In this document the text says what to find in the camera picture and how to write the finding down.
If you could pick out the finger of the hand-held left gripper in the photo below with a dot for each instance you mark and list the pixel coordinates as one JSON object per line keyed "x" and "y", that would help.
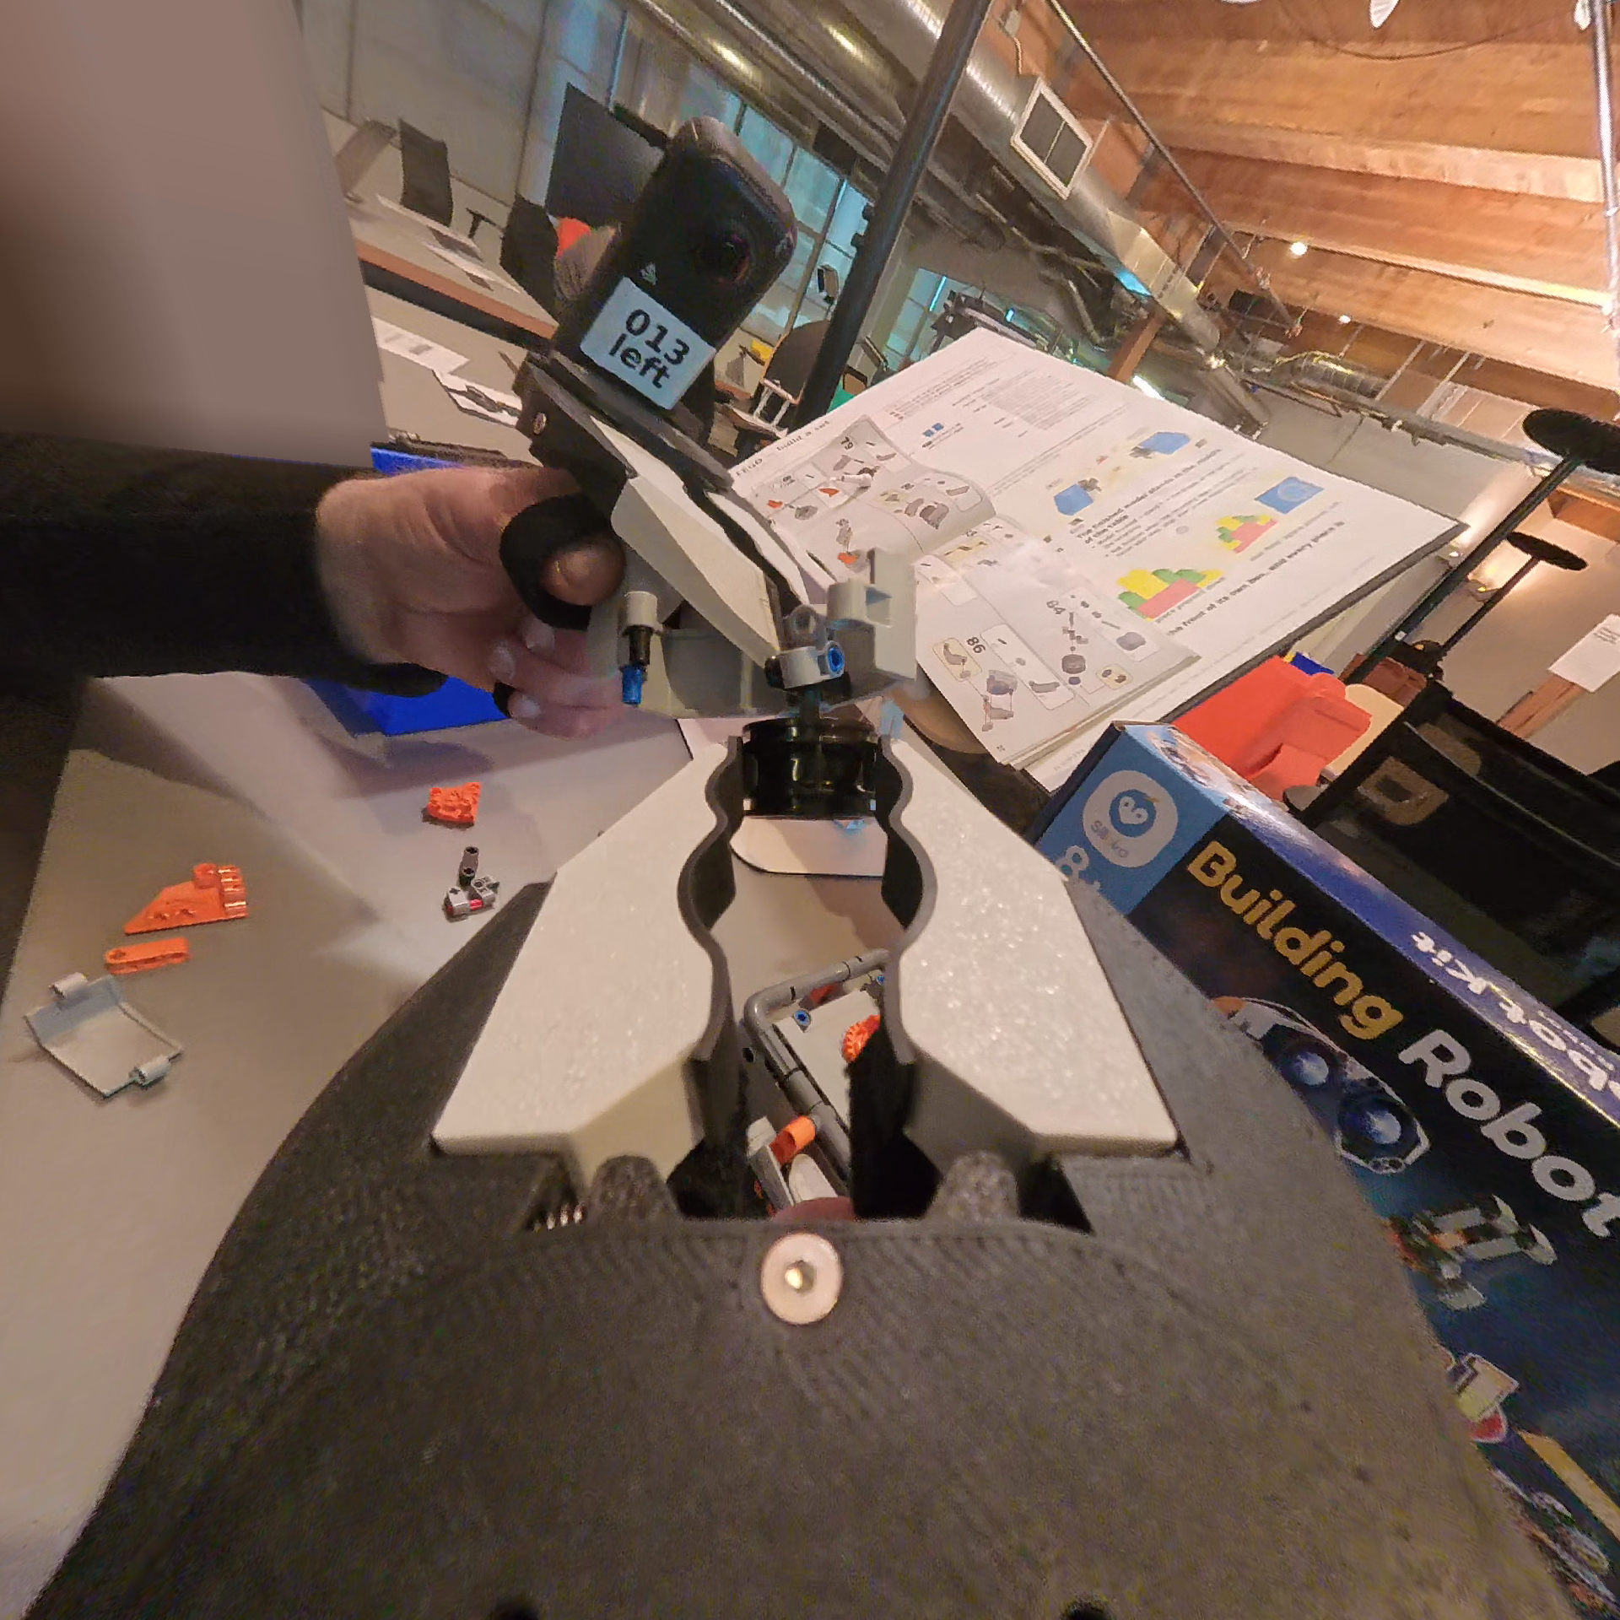
{"x": 698, "y": 571}
{"x": 760, "y": 537}

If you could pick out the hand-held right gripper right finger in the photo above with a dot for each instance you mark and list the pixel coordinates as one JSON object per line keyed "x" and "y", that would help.
{"x": 1039, "y": 1013}

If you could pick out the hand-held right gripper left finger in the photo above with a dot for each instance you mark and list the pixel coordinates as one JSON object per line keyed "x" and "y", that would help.
{"x": 583, "y": 1013}

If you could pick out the person's left hand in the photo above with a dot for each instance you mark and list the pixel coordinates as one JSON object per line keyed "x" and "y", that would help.
{"x": 419, "y": 571}

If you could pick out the black office chair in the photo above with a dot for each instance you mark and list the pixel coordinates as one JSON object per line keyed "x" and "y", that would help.
{"x": 546, "y": 254}

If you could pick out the small grey red connector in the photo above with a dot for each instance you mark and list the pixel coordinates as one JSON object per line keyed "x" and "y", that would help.
{"x": 472, "y": 887}

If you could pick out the grey orange tracked toy robot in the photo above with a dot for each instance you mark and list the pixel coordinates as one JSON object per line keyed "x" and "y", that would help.
{"x": 862, "y": 1039}

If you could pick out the small orange piece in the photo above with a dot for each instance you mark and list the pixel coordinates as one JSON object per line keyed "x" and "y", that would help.
{"x": 451, "y": 806}

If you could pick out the black stand pole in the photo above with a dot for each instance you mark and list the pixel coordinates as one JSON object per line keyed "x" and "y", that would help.
{"x": 926, "y": 166}

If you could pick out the printed paper sheet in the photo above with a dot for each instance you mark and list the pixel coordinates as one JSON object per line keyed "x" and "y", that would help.
{"x": 445, "y": 369}

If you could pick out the blue plastic bin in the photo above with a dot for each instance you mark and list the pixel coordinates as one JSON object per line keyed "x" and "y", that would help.
{"x": 406, "y": 703}

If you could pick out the blue cardboard box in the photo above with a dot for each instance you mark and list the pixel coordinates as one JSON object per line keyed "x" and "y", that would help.
{"x": 1368, "y": 1013}

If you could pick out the red plastic bin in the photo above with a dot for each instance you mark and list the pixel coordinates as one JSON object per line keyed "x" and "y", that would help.
{"x": 1280, "y": 723}

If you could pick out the open instruction booklet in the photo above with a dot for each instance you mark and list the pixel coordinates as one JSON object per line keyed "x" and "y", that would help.
{"x": 1140, "y": 507}

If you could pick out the orange flat panel piece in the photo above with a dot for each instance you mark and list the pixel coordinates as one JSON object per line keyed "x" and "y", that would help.
{"x": 192, "y": 900}

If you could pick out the orange beam piece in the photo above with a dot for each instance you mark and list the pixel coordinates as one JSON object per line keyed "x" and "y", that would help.
{"x": 146, "y": 958}

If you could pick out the grey flat hinged panel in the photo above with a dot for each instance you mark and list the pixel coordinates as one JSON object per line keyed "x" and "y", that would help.
{"x": 102, "y": 1039}

